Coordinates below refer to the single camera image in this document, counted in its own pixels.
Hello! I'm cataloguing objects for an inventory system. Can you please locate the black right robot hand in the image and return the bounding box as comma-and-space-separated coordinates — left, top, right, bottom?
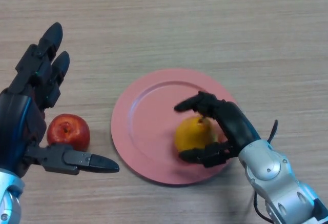
173, 91, 261, 168

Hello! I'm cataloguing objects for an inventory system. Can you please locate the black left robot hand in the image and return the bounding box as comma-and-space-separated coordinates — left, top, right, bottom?
0, 22, 120, 177

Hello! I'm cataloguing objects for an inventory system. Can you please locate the yellow pear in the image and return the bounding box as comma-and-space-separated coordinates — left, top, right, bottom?
175, 116, 218, 155

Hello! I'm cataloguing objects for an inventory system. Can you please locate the pink round plate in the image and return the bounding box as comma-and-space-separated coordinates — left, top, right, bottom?
110, 68, 240, 186

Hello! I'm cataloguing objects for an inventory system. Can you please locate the red apple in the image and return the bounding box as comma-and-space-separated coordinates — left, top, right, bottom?
46, 113, 91, 152

